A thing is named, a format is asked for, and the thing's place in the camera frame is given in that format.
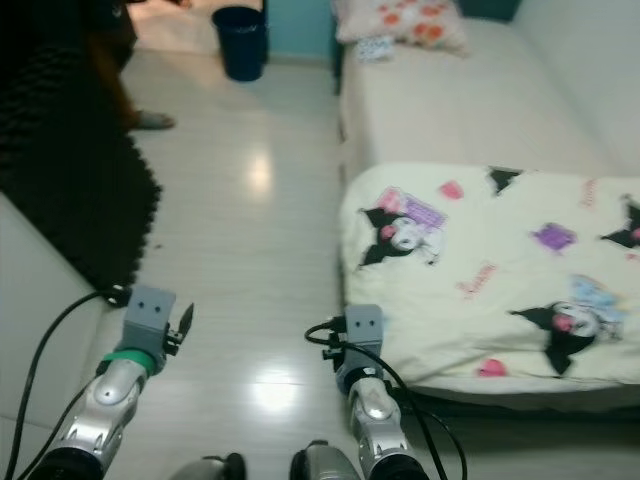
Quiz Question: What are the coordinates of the beige sheeted mattress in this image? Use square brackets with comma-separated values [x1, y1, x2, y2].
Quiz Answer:
[338, 15, 640, 401]

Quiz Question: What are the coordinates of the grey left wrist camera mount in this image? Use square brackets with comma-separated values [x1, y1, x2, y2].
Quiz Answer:
[125, 285, 176, 351]

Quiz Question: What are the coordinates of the cream cartoon print quilt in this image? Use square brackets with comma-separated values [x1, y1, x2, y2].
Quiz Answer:
[340, 162, 640, 386]

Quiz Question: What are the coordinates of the person in dark shorts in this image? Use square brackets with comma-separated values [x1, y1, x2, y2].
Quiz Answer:
[95, 0, 176, 131]

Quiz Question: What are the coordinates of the grey right robot leg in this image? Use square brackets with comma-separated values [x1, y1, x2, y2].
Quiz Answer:
[290, 440, 366, 480]

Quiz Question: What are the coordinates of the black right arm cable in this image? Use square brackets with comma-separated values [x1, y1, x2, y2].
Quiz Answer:
[305, 320, 469, 480]

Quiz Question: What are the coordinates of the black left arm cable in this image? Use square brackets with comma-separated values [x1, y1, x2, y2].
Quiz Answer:
[5, 288, 131, 480]

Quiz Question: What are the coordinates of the black foam floor mat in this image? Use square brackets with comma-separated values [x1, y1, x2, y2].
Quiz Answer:
[0, 0, 164, 291]

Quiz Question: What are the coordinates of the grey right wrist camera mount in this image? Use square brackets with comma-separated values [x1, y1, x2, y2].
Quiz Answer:
[345, 305, 384, 366]

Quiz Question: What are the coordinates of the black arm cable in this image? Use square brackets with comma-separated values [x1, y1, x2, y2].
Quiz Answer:
[5, 288, 131, 480]
[305, 320, 469, 480]

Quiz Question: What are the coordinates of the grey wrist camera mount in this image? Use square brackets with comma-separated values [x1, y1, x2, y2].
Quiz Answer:
[345, 305, 384, 366]
[125, 285, 176, 351]

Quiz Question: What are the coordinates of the pink patterned pillow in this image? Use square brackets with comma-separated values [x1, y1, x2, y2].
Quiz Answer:
[332, 0, 471, 53]

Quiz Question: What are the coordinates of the blue rubbish bin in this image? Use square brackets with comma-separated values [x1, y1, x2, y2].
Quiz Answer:
[212, 5, 269, 83]

